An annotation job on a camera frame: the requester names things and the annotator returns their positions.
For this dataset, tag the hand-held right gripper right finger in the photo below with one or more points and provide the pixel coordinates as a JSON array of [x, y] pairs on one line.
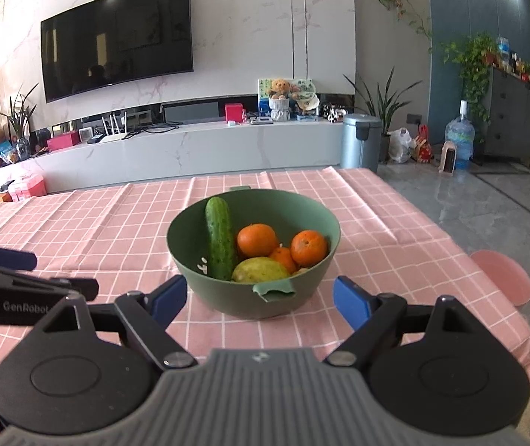
[[351, 299]]

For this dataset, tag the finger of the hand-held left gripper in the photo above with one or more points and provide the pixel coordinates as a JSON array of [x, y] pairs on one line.
[[79, 288], [12, 259]]

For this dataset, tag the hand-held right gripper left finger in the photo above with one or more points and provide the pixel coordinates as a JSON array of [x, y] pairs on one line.
[[167, 299]]

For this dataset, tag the green colander bowl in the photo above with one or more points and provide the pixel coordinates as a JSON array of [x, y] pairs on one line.
[[228, 297]]

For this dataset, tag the large orange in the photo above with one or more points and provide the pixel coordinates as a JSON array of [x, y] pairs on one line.
[[257, 240], [309, 247]]

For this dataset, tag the small orange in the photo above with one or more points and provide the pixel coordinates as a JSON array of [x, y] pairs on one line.
[[284, 258]]

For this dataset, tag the pink checkered tablecloth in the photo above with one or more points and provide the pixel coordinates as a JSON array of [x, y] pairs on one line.
[[107, 223]]

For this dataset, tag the green cucumber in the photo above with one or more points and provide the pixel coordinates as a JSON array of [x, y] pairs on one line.
[[220, 237]]

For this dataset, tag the yellow pear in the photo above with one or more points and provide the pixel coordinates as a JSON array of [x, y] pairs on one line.
[[258, 270]]

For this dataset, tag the blue snack packet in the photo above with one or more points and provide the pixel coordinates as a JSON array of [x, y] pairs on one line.
[[5, 152]]

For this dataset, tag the magenta box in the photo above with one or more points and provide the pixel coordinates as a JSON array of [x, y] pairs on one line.
[[63, 141]]

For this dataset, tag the green plant in glass vase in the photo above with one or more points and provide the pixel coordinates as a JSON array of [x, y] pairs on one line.
[[21, 121]]

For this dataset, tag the small white clock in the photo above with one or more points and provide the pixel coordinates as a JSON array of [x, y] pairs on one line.
[[86, 134]]

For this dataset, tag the white marble media cabinet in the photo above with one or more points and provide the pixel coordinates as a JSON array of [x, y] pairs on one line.
[[200, 153]]

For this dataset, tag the pink stool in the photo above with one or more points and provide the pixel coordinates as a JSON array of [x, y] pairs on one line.
[[502, 276]]

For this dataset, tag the grey pedal trash can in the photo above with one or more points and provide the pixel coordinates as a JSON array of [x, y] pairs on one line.
[[360, 146]]

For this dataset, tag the white router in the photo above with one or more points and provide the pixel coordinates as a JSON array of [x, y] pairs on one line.
[[114, 132]]

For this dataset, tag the white plastic bag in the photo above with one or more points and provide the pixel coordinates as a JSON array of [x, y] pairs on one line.
[[400, 146]]

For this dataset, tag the red gift bag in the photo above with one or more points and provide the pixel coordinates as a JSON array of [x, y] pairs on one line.
[[424, 148]]

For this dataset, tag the small white standing device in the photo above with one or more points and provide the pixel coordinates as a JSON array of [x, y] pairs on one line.
[[448, 159]]

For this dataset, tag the cow figurines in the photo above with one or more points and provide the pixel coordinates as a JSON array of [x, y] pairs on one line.
[[334, 114]]

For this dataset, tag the blue water jug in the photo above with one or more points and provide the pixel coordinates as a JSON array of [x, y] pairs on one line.
[[460, 141]]

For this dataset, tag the red box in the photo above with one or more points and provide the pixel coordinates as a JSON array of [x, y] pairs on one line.
[[234, 112]]

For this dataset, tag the tall leafy floor plant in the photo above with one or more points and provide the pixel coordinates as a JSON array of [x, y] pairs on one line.
[[383, 102]]

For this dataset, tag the teddy bear bouquet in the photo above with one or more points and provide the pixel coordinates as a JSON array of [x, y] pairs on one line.
[[280, 100]]

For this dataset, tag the colourful picture card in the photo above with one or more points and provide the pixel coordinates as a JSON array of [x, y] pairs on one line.
[[302, 84]]

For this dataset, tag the grey drawer cabinet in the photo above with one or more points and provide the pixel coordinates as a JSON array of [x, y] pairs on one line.
[[511, 116]]

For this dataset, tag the trailing pothos plant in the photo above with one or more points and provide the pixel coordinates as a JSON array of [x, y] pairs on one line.
[[471, 65]]

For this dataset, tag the row of assorted bottles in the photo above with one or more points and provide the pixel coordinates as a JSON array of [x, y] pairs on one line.
[[516, 62]]

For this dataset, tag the black wall television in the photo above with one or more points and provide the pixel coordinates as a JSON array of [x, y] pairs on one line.
[[116, 42]]

